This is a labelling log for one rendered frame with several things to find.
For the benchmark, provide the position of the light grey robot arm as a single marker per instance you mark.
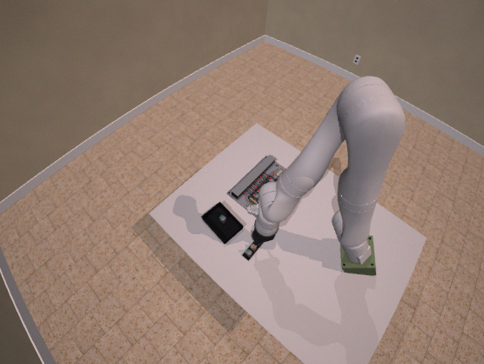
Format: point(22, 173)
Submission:
point(370, 118)

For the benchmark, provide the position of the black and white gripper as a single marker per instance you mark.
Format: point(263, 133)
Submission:
point(260, 235)

